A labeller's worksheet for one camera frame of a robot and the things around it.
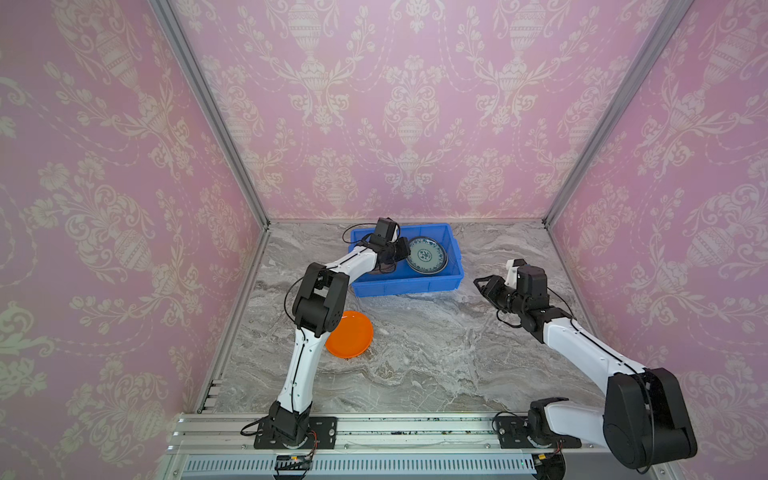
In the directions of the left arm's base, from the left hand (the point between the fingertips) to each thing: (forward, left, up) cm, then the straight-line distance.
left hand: (413, 249), depth 103 cm
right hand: (-17, -18, +6) cm, 26 cm away
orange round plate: (-29, +19, -6) cm, 35 cm away
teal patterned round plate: (0, -5, -3) cm, 6 cm away
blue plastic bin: (-9, +3, -5) cm, 11 cm away
